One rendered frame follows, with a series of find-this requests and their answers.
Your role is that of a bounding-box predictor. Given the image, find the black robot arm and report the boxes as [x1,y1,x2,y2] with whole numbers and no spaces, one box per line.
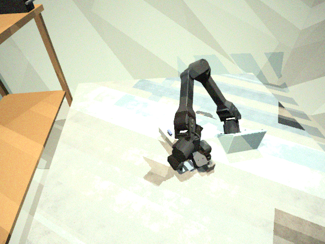
[172,59,241,169]

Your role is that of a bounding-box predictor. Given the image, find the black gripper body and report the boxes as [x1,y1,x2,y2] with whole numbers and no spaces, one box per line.
[167,140,212,171]

